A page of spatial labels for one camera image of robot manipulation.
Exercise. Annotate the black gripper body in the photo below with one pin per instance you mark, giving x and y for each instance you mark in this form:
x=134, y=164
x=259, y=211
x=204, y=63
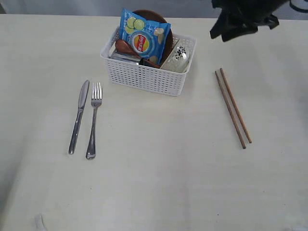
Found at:
x=243, y=17

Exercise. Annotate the brown wooden chopstick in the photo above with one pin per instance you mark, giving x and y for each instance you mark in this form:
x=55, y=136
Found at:
x=235, y=106
x=230, y=111

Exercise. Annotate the silver metal fork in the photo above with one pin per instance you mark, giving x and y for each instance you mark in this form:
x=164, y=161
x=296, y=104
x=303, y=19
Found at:
x=96, y=102

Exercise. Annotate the silver metal table knife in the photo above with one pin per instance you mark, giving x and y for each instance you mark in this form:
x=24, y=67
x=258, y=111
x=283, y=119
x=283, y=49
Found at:
x=81, y=105

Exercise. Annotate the grey speckled ceramic bowl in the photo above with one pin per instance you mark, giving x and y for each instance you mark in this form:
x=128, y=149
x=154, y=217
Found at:
x=178, y=59

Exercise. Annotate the brown wooden plate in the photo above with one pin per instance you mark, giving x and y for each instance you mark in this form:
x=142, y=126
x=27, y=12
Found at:
x=150, y=15

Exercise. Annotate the blue Lays chips bag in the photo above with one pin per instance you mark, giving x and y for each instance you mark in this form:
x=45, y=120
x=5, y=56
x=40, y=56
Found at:
x=146, y=37

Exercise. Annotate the white perforated plastic basket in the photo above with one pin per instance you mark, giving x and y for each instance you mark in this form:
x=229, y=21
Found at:
x=147, y=78

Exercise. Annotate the silver foil packet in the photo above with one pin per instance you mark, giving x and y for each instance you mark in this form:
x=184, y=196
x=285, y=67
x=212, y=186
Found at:
x=116, y=55

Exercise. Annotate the brown wooden spoon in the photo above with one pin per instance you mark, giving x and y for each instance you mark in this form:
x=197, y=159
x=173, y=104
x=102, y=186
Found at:
x=124, y=48

